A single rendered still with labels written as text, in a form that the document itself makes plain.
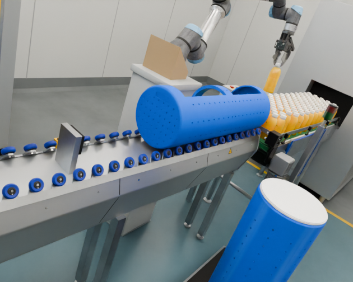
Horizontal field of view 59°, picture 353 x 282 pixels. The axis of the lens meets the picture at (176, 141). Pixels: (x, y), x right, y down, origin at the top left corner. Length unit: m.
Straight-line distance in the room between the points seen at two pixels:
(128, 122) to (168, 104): 0.69
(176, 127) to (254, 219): 0.48
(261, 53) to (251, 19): 0.69
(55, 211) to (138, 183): 0.37
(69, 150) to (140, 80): 0.87
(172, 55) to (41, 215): 1.12
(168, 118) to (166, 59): 0.58
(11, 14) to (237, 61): 5.10
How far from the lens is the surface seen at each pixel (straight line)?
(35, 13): 4.02
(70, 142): 1.13
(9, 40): 2.50
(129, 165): 1.25
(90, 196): 1.19
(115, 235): 1.56
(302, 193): 1.43
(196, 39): 1.96
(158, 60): 1.87
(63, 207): 1.14
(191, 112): 1.35
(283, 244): 1.29
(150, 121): 1.42
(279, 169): 2.22
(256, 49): 6.67
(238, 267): 1.41
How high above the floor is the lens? 1.61
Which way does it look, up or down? 25 degrees down
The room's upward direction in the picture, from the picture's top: 20 degrees clockwise
